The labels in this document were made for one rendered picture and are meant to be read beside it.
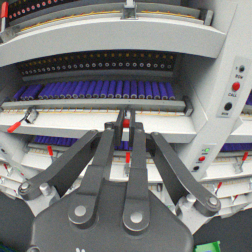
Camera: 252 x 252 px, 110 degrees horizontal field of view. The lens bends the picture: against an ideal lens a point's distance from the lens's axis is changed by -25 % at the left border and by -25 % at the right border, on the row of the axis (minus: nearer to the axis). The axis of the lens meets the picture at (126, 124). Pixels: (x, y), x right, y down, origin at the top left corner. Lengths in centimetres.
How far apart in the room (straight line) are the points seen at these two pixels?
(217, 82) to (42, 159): 59
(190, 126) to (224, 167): 30
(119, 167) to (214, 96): 34
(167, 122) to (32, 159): 52
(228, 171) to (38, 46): 67
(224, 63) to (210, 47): 4
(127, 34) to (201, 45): 12
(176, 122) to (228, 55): 17
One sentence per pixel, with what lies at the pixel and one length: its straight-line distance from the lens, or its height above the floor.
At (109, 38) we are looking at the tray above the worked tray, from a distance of 22.
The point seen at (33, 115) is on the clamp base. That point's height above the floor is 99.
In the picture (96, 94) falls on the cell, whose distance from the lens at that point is 33.
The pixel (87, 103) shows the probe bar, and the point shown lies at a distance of 30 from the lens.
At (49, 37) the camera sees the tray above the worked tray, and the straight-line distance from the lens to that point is 26.
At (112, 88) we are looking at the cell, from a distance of 33.
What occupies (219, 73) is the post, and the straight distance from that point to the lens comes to 25.
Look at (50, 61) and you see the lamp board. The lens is 44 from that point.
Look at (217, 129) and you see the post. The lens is 32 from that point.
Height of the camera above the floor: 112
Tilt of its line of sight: 34 degrees down
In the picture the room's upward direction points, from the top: straight up
